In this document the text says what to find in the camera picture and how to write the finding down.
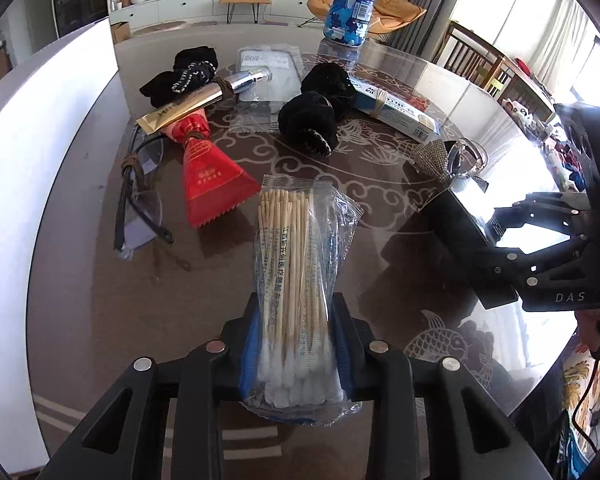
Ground rhinestone hair clip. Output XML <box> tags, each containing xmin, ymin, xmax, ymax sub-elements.
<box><xmin>412</xmin><ymin>139</ymin><xmax>453</xmax><ymax>181</ymax></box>

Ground black cable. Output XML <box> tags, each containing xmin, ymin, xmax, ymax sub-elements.
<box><xmin>572</xmin><ymin>355</ymin><xmax>600</xmax><ymax>456</ymax></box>

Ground black scrunchie with rhinestones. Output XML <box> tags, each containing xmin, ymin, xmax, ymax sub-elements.
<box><xmin>278</xmin><ymin>91</ymin><xmax>338</xmax><ymax>157</ymax></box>

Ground brown patterned glass desktop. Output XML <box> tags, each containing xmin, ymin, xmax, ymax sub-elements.
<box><xmin>25</xmin><ymin>37</ymin><xmax>581</xmax><ymax>480</ymax></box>

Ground orange lounge chair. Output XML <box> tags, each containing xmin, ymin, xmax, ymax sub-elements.
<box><xmin>307</xmin><ymin>0</ymin><xmax>428</xmax><ymax>36</ymax></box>

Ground phone case in plastic bag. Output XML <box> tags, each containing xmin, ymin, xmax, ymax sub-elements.
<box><xmin>230</xmin><ymin>44</ymin><xmax>306</xmax><ymax>133</ymax></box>

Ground floral printed cloth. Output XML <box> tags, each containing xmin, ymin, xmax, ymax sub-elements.
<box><xmin>555</xmin><ymin>345</ymin><xmax>600</xmax><ymax>480</ymax></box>

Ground dark wooden chair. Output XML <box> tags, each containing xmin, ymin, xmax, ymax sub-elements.
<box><xmin>437</xmin><ymin>20</ymin><xmax>513</xmax><ymax>96</ymax></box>

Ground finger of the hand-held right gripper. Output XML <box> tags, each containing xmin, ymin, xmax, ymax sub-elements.
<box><xmin>472</xmin><ymin>235</ymin><xmax>598</xmax><ymax>311</ymax></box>
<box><xmin>487</xmin><ymin>192</ymin><xmax>591</xmax><ymax>241</ymax></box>

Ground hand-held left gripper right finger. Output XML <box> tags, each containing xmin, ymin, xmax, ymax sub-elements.
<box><xmin>330</xmin><ymin>292</ymin><xmax>556</xmax><ymax>480</ymax></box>

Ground blue white toothpaste box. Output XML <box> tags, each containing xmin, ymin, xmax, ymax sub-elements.
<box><xmin>352</xmin><ymin>77</ymin><xmax>442</xmax><ymax>145</ymax></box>

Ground clear safety glasses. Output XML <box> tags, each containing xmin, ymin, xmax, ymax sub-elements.
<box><xmin>112</xmin><ymin>125</ymin><xmax>176</xmax><ymax>263</ymax></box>

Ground red snack packet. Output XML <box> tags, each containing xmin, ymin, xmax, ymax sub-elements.
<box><xmin>161</xmin><ymin>112</ymin><xmax>262</xmax><ymax>230</ymax></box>

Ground black cloth with chain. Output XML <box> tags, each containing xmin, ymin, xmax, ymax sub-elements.
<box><xmin>139</xmin><ymin>46</ymin><xmax>221</xmax><ymax>108</ymax></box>

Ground cluttered side table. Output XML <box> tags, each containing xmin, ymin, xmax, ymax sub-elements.
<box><xmin>500</xmin><ymin>55</ymin><xmax>581</xmax><ymax>191</ymax></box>

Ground white television cabinet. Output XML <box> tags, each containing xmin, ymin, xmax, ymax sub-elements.
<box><xmin>107</xmin><ymin>0</ymin><xmax>331</xmax><ymax>31</ymax></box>

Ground cotton swab packet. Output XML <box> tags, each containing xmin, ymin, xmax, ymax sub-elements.
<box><xmin>240</xmin><ymin>174</ymin><xmax>365</xmax><ymax>426</ymax></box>

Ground white cardboard box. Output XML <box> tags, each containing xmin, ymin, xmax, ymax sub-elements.
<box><xmin>0</xmin><ymin>17</ymin><xmax>136</xmax><ymax>476</ymax></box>

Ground person's right hand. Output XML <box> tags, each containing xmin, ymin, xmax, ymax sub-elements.
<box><xmin>575</xmin><ymin>305</ymin><xmax>600</xmax><ymax>361</ymax></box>

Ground blue camouflage bottle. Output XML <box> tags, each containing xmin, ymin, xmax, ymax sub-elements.
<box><xmin>322</xmin><ymin>0</ymin><xmax>392</xmax><ymax>48</ymax></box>

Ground gold cosmetic pump tube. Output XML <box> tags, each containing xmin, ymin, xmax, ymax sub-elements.
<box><xmin>135</xmin><ymin>66</ymin><xmax>273</xmax><ymax>135</ymax></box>

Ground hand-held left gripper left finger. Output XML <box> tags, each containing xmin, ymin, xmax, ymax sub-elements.
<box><xmin>35</xmin><ymin>292</ymin><xmax>266</xmax><ymax>480</ymax></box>

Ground wooden bench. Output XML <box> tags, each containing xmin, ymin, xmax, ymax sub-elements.
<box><xmin>217</xmin><ymin>0</ymin><xmax>272</xmax><ymax>25</ymax></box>

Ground clear plastic hair clip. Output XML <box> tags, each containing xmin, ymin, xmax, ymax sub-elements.
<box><xmin>445</xmin><ymin>137</ymin><xmax>490</xmax><ymax>193</ymax></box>

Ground glossy black box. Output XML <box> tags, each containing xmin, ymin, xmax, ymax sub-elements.
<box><xmin>417</xmin><ymin>187</ymin><xmax>523</xmax><ymax>311</ymax></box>

